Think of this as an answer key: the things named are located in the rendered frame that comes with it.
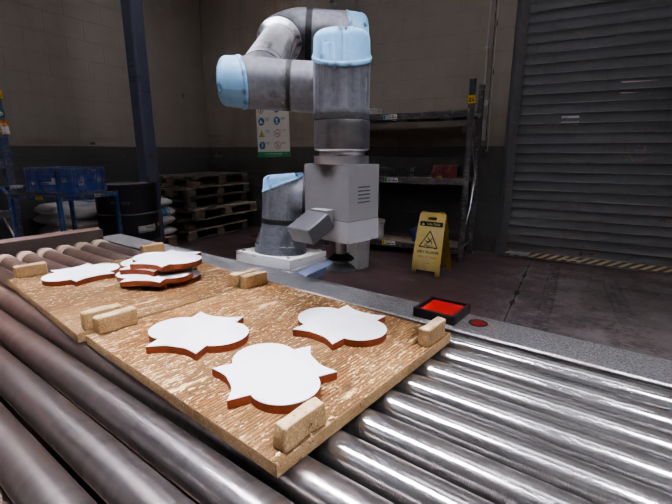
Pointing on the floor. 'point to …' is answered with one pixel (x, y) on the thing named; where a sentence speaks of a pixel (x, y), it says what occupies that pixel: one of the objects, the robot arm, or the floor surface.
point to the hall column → (141, 95)
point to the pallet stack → (206, 202)
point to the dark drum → (131, 210)
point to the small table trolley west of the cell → (58, 205)
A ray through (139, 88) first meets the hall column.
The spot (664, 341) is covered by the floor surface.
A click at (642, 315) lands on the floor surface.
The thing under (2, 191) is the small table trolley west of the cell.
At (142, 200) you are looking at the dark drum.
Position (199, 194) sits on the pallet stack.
